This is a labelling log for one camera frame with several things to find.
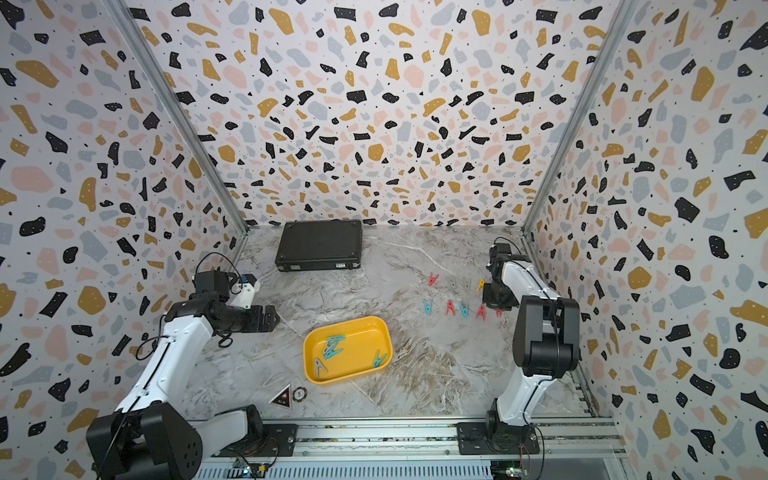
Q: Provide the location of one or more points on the frame aluminium post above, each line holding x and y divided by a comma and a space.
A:
126, 25
616, 29

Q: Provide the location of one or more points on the yellow plastic storage tray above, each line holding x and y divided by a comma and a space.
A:
363, 338

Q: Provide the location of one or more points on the black triangle marker sticker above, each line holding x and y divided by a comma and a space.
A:
283, 398

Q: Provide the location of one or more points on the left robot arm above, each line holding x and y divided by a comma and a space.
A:
146, 437

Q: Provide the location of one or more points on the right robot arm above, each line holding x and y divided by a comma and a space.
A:
545, 343

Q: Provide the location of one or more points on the left frame aluminium post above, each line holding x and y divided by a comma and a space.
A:
126, 25

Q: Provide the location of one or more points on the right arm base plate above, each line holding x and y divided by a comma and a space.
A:
477, 438

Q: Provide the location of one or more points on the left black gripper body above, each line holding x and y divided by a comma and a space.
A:
250, 319

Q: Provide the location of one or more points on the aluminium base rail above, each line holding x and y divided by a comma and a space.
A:
427, 448

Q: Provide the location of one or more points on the black hard case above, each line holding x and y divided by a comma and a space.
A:
320, 245

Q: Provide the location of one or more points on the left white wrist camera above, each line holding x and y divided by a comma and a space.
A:
247, 288

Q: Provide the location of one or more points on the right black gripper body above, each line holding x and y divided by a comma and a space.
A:
496, 298

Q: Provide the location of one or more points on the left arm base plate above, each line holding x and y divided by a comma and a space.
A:
273, 440

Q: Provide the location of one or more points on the right frame aluminium post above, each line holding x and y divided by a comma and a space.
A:
616, 29

